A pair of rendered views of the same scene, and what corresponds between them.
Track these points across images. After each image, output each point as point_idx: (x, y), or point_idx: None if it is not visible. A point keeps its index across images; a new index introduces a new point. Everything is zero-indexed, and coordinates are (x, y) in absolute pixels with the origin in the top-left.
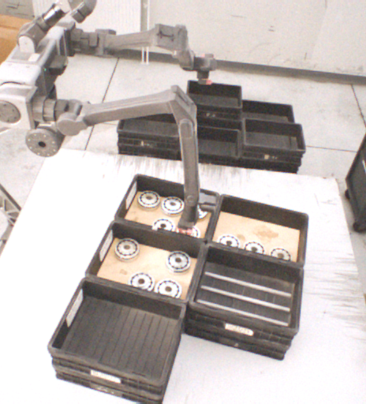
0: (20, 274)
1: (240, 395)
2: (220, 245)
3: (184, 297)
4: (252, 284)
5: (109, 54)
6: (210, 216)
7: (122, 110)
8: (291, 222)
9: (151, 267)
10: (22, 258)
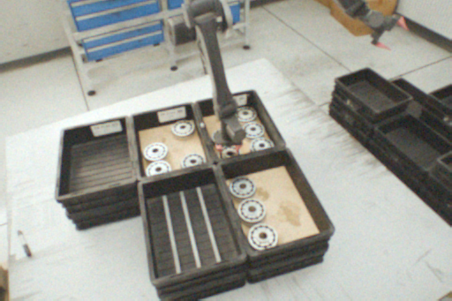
0: (146, 106)
1: (112, 287)
2: (219, 174)
3: None
4: (210, 229)
5: None
6: None
7: None
8: (320, 227)
9: (179, 152)
10: (159, 100)
